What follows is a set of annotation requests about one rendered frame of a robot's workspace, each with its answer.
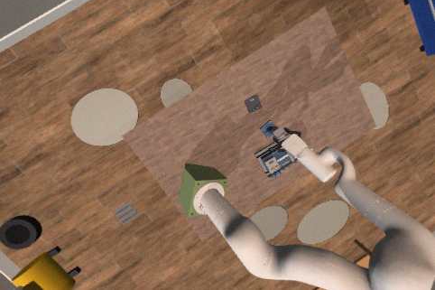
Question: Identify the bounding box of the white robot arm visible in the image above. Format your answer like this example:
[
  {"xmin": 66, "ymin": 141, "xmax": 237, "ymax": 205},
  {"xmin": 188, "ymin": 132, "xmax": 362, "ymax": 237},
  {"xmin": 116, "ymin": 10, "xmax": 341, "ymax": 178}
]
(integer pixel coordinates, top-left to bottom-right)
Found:
[{"xmin": 193, "ymin": 146, "xmax": 435, "ymax": 290}]

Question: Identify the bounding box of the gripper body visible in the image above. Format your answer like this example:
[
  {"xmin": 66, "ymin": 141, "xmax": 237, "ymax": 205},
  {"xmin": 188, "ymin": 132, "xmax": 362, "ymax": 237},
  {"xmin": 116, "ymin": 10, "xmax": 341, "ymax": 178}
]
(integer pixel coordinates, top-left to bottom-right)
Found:
[{"xmin": 282, "ymin": 134, "xmax": 308, "ymax": 158}]

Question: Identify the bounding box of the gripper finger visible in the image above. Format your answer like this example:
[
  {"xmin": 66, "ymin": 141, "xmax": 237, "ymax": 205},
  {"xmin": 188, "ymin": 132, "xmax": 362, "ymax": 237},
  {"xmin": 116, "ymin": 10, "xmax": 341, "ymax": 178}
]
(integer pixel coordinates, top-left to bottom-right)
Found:
[
  {"xmin": 284, "ymin": 127, "xmax": 301, "ymax": 138},
  {"xmin": 273, "ymin": 137, "xmax": 286, "ymax": 152}
]

